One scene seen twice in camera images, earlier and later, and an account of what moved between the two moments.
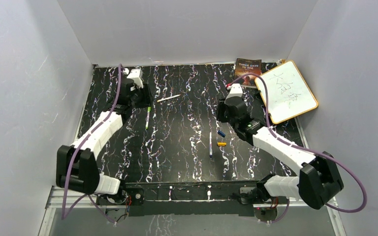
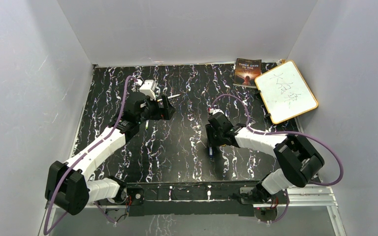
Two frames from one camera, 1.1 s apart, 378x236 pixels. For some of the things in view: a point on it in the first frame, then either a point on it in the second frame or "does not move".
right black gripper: (221, 107) -> (211, 142)
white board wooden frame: (289, 96) does not move
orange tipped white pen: (166, 98) does not move
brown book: (244, 66) does not move
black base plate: (171, 198) does not move
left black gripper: (147, 98) -> (165, 113)
